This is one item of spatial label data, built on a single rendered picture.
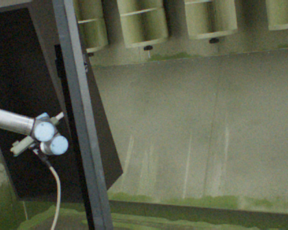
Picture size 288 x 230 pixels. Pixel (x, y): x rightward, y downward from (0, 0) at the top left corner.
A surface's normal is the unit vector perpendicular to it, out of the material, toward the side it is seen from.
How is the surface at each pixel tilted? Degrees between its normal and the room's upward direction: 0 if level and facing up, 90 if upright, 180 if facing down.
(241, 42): 90
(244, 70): 57
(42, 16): 90
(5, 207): 90
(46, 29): 90
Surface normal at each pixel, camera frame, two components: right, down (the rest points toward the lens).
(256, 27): -0.54, 0.24
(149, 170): -0.55, -0.33
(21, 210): 0.82, -0.03
